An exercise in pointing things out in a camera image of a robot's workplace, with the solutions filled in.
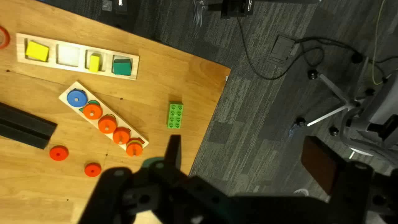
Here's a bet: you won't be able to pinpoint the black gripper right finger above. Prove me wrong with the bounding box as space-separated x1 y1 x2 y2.
300 136 340 197

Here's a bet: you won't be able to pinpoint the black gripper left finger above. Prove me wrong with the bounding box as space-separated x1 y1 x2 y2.
164 134 183 170

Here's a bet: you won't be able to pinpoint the orange wooden disc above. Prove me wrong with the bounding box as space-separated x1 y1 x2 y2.
82 102 103 122
126 137 146 158
49 144 71 162
97 114 118 134
84 162 103 178
112 126 132 146

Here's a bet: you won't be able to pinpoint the green toy brick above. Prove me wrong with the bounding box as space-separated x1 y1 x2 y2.
167 102 186 131

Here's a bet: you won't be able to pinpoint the office chair with metal base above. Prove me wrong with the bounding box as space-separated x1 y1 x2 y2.
295 51 398 167

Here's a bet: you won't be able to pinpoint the green shape block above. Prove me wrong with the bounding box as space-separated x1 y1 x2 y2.
112 58 133 77

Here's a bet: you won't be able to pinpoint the blue wooden disc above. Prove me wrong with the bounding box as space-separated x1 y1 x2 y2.
66 88 90 109

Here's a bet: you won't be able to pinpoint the small yellow shape block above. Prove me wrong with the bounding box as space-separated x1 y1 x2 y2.
89 53 102 72

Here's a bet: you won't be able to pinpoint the grey floor outlet box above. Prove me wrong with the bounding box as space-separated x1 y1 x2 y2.
271 34 301 61

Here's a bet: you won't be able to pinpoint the white wooden peg board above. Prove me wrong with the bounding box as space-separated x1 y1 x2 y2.
59 81 150 158

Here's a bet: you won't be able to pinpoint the wooden shape sorter board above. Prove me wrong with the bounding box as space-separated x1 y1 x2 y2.
15 32 141 82

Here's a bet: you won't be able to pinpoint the black rectangular block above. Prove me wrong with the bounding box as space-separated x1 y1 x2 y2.
0 102 59 151

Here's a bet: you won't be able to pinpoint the black equipment base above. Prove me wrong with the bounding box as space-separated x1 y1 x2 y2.
207 0 255 19

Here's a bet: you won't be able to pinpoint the large yellow shape block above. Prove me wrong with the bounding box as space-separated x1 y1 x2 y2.
25 39 51 63

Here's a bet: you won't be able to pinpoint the black floor cable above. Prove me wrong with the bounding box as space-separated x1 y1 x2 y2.
235 16 365 81

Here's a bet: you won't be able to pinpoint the yellow green cable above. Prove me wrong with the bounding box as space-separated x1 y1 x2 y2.
370 0 390 86

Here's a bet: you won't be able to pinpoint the orange handled scissors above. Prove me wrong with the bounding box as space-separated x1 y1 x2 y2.
0 25 11 50

